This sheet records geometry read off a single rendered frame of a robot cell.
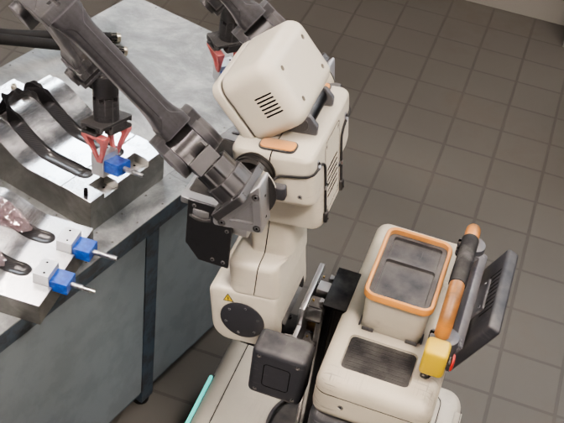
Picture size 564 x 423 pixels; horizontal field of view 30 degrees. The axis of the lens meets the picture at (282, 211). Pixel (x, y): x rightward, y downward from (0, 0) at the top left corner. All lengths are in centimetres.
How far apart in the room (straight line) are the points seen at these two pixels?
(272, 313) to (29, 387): 61
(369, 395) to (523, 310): 151
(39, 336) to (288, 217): 66
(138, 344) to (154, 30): 92
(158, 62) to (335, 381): 121
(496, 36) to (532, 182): 107
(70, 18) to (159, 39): 128
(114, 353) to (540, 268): 165
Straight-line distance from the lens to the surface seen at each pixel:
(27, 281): 225
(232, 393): 279
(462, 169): 411
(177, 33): 313
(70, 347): 259
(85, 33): 184
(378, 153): 409
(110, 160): 235
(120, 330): 274
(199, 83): 292
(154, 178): 255
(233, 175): 192
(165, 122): 191
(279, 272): 223
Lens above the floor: 244
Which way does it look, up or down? 41 degrees down
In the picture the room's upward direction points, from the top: 8 degrees clockwise
